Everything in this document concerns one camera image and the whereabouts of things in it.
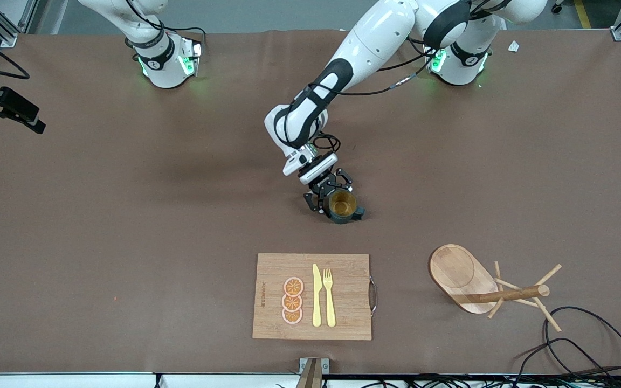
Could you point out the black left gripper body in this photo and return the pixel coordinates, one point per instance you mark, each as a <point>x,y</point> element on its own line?
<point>325,187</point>

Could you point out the dark green mug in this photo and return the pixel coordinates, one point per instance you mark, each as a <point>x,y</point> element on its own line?
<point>343,203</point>

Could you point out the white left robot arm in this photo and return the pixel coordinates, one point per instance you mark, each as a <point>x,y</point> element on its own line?
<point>375,37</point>

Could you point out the wooden mug rack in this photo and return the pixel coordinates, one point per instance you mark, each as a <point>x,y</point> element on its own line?
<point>459,272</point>

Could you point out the orange slice toy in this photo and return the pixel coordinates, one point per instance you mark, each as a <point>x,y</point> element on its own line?
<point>291,303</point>
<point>293,286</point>
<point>292,317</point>

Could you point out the yellow plastic knife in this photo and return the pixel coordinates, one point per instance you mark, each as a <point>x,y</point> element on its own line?
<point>316,302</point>

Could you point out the yellow plastic fork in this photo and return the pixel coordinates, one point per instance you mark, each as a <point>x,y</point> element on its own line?
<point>330,307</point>

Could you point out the green lit interface box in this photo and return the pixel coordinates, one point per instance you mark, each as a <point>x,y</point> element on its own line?
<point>437,62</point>
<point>189,59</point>

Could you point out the white paper scrap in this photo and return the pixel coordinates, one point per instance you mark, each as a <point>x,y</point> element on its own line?
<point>513,46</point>

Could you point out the metal bracket with brown strip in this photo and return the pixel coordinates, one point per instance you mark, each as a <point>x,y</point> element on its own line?
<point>313,372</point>

